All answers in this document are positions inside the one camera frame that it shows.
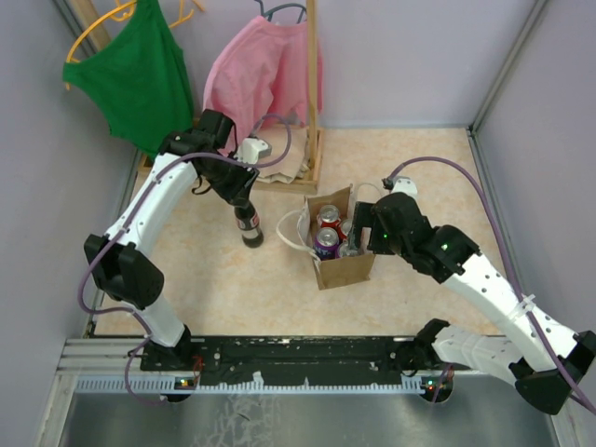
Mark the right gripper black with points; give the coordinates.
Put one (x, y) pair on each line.
(366, 215)

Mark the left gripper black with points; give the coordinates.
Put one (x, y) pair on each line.
(238, 194)

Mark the cola glass bottle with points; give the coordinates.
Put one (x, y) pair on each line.
(248, 222)

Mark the red soda can front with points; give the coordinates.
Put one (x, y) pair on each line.
(344, 228)

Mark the red soda can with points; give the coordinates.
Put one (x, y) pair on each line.
(329, 216)
(344, 228)

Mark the purple soda can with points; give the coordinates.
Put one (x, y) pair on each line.
(326, 243)
(344, 251)

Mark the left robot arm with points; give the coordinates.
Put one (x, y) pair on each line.
(119, 259)

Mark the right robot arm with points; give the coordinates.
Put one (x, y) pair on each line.
(539, 356)

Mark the beige folded cloth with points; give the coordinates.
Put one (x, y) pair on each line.
(294, 164)

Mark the wooden clothes rack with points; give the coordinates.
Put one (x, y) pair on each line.
(87, 24)

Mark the pink t-shirt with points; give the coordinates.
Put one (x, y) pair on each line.
(263, 70)

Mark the green tank top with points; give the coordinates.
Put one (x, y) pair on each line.
(139, 81)

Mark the grey clothes hanger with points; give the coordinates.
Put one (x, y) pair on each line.
(269, 13)

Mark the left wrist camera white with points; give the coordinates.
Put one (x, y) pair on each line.
(252, 151)

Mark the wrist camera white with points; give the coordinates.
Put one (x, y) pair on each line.
(400, 184)
(252, 151)

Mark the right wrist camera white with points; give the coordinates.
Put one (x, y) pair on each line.
(400, 184)

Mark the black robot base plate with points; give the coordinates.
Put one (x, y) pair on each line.
(317, 361)

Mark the aluminium frame rail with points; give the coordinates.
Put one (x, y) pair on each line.
(99, 355)

